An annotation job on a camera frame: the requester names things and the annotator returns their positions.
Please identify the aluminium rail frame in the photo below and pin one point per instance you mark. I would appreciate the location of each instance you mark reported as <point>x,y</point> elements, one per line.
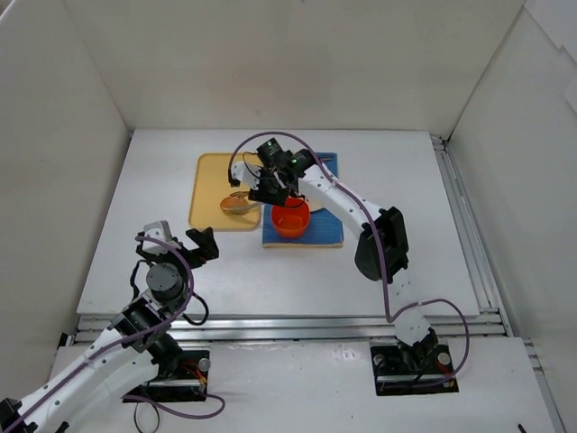
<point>291,328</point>

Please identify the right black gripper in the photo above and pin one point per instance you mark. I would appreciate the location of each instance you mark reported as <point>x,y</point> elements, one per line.
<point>270,194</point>

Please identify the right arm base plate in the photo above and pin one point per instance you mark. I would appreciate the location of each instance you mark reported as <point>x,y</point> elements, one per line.
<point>392,377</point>

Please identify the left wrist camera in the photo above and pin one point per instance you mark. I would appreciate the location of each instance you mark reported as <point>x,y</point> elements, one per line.
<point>159,230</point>

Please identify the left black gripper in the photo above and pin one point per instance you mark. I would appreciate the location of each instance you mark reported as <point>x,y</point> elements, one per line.
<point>190,254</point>

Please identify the metal tongs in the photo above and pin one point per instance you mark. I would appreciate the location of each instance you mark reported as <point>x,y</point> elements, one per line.
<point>251,205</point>

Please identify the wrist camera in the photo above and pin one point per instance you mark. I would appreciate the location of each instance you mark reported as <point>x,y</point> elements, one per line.
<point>159,230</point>
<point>243,173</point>

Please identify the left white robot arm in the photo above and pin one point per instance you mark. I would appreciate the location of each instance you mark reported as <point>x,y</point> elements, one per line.
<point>134,348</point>

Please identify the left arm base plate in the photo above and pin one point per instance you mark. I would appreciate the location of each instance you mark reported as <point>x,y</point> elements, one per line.
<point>188,383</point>

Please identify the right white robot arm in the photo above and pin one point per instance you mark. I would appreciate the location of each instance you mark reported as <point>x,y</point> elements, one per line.
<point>382,242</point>

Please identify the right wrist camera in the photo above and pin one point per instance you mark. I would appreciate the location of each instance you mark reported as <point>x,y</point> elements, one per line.
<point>243,173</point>

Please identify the orange bowl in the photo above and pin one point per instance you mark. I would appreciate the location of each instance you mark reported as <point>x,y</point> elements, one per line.
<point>292,219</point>

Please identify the yellow tray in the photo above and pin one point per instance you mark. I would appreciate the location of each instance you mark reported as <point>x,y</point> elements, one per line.
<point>211,186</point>

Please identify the pink and white plate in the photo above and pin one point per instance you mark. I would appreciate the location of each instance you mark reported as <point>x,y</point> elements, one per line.
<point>314,205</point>

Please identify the blue placemat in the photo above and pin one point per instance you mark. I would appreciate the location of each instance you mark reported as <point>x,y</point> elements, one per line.
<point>324,231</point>

